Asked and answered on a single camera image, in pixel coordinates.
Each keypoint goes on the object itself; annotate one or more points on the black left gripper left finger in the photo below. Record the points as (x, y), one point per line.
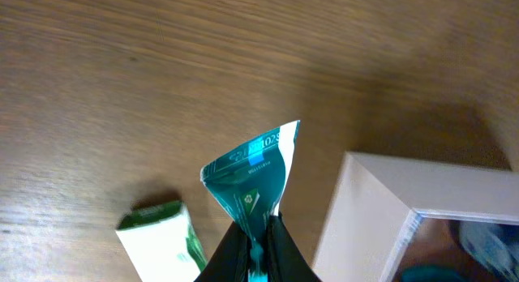
(230, 260)

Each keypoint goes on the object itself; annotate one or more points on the white pink open box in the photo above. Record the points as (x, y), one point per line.
(379, 202)

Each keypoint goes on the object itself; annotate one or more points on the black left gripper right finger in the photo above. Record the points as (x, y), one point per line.
(284, 260)

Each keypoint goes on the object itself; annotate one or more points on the green toothpaste tube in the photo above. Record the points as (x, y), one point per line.
(249, 182)

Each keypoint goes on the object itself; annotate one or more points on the clear sanitizer bottle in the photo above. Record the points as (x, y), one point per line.
(494, 246)

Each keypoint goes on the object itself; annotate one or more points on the blue mouthwash bottle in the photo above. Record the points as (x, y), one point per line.
(430, 274)

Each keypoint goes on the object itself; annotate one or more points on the white green soap packet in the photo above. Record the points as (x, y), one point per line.
(161, 243)

